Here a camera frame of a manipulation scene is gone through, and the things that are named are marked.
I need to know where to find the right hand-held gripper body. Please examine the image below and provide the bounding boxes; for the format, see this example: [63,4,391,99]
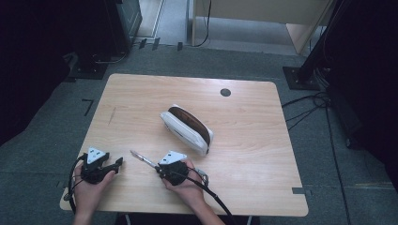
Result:
[158,150,191,187]

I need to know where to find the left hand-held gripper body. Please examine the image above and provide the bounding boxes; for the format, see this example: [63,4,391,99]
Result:
[80,147,108,185]

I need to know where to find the clear silver pen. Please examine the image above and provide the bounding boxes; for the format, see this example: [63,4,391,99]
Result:
[130,149,159,169]

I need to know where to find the white pencil case brown lining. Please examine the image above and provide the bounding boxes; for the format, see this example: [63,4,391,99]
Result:
[160,103,215,157]

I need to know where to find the person's right hand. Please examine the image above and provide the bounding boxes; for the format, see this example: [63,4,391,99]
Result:
[162,158,207,209]

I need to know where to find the person's left hand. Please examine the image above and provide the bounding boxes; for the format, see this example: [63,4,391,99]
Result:
[73,170,117,216]

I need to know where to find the black flat stand base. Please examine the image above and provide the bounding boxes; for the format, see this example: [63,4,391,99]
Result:
[68,52,109,81]

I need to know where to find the black cabinet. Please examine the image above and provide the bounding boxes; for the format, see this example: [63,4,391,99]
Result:
[104,0,144,54]

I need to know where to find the black stand with square base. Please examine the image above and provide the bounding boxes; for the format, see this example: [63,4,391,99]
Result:
[282,0,346,92]

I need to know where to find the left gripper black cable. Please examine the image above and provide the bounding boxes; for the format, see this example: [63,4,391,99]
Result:
[63,153,89,216]

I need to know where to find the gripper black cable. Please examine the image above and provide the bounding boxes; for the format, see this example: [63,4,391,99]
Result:
[183,168,237,225]
[63,153,89,216]

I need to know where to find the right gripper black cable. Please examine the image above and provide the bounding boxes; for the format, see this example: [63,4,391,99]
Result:
[183,168,237,225]

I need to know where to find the grey looped floor cable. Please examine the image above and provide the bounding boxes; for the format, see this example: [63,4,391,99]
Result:
[92,51,130,66]

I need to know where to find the black hanging cable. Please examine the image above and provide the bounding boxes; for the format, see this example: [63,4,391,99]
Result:
[192,0,212,48]

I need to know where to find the bundle of black floor cables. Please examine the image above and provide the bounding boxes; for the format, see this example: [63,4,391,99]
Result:
[281,91,331,131]

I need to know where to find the long black floor cable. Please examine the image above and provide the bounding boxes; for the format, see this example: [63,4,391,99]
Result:
[325,106,354,225]

